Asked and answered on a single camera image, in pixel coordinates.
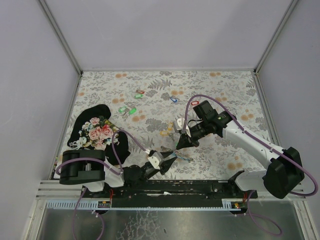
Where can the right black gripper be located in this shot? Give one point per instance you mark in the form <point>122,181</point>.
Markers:
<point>188,137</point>

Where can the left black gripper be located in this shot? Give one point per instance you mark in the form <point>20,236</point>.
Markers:
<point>161,165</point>

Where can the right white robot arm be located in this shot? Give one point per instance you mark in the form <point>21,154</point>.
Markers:
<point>282,167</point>

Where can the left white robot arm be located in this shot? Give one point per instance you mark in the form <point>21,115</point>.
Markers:
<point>92,170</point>

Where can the yellow key tag upper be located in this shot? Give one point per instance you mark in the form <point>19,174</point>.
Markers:
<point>170,126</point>

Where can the yellow key tag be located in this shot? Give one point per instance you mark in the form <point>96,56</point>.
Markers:
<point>164,133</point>
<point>170,126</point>

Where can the yellow key tag lower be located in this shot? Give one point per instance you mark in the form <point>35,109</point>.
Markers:
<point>164,133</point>

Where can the red key tag right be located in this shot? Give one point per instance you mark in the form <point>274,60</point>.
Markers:
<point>193,103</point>

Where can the floral table mat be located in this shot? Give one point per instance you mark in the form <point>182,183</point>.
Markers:
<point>215,158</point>

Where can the green key tag middle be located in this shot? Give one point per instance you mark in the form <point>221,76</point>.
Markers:
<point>132,111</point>

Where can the green key tag left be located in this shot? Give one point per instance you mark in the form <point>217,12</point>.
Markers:
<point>122,109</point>

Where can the black floral cloth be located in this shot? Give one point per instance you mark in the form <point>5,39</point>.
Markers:
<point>93,130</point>

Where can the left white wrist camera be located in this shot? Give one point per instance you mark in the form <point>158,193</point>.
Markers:
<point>155,160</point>

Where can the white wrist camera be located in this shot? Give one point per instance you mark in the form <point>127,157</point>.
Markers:
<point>180,125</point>
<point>155,160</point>

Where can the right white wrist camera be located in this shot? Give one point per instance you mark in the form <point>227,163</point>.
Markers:
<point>180,125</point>

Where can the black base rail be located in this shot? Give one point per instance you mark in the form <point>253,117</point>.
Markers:
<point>171,194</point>

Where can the right white cable duct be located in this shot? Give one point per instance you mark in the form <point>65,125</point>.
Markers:
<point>237,206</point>

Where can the white cable duct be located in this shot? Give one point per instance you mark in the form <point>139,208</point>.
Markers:
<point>237,206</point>
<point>82,205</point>

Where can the left white cable duct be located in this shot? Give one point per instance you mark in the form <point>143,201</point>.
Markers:
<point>82,205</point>

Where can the right aluminium frame post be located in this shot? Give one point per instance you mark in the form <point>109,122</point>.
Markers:
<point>280,27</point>

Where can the aluminium frame post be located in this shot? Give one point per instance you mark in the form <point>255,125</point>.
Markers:
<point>280,27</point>
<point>59,35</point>

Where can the left aluminium frame post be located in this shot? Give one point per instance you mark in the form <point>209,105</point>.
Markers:
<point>59,35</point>

